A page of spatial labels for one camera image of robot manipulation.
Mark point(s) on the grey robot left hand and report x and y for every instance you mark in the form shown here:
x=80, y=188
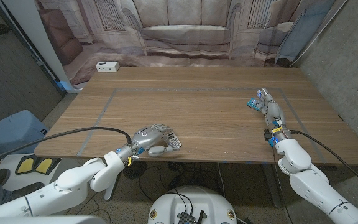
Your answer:
x=149, y=138

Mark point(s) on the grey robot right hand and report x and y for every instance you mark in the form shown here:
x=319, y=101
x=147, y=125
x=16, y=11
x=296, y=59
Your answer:
x=272, y=110

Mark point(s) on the small grey white calculator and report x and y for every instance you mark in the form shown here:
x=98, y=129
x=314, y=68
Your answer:
x=176, y=141

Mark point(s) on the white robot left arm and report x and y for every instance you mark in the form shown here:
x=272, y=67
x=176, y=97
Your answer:
x=61, y=186

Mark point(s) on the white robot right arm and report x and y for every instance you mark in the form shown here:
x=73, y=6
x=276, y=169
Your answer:
x=309, y=174

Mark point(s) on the small teal plastic case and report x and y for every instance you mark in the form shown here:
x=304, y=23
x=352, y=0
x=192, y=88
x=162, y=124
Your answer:
x=254, y=103

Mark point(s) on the round black floor fan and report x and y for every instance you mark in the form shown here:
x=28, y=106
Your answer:
x=135, y=169

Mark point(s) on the white table leg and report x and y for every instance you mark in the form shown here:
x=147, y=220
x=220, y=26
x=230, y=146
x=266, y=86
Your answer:
x=109, y=194

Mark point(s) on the grey table leg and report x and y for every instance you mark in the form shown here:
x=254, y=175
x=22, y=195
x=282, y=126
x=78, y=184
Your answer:
x=272, y=186

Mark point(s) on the white round robot torso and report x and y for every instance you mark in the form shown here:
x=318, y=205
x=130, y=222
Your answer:
x=194, y=202

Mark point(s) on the white power socket box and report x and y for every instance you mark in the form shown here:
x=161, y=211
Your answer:
x=107, y=66

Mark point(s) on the black device on torso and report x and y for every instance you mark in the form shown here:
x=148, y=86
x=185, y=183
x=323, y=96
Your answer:
x=187, y=217

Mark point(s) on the yellow foot pedal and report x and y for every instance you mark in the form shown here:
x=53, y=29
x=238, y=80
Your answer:
x=47, y=165
x=25, y=165

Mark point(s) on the printed sofa room backdrop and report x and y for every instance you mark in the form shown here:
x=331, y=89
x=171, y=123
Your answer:
x=185, y=31

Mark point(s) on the blue grey plastic bin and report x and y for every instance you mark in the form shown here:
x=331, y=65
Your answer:
x=11, y=133

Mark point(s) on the white wall pillar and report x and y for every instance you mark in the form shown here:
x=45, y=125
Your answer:
x=39, y=40

